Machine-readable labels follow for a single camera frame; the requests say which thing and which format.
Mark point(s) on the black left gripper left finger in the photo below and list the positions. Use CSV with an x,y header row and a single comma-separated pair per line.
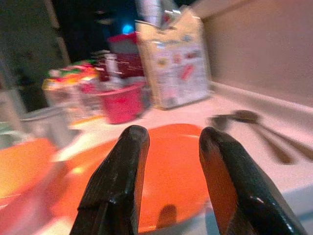
x,y
115,176

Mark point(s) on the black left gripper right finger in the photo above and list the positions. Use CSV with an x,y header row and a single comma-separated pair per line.
x,y
252,191

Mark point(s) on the orange plastic plate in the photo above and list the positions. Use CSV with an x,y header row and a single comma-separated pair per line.
x,y
171,166
22,166

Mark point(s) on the silver metal fork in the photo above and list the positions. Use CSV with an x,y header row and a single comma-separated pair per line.
x,y
269,144

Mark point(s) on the red instant noodle cup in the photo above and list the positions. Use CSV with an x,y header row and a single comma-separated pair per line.
x,y
122,105

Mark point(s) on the bronze metal spoon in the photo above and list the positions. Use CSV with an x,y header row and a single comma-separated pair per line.
x,y
247,116

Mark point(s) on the grey ceramic mug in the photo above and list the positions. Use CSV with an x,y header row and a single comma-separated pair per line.
x,y
46,124

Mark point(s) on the colourful printed food package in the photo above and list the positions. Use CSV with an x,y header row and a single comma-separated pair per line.
x,y
73,73

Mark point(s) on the red and white carton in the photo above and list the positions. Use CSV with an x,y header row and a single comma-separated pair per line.
x,y
127,56

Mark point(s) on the white printed snack bag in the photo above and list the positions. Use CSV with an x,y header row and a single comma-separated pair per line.
x,y
176,63

